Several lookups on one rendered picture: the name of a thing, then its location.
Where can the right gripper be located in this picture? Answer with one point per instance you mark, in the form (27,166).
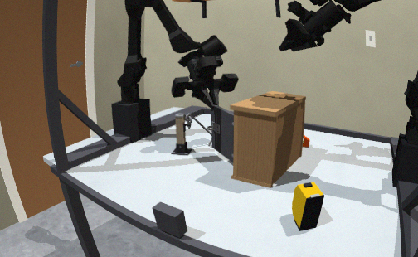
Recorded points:
(315,25)

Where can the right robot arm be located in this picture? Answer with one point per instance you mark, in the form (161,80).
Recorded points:
(333,14)

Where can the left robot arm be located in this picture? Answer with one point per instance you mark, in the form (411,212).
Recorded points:
(134,68)

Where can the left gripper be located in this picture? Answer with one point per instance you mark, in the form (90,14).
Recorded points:
(201,83)

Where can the brown wooden cabinet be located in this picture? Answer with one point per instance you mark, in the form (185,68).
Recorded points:
(263,137)

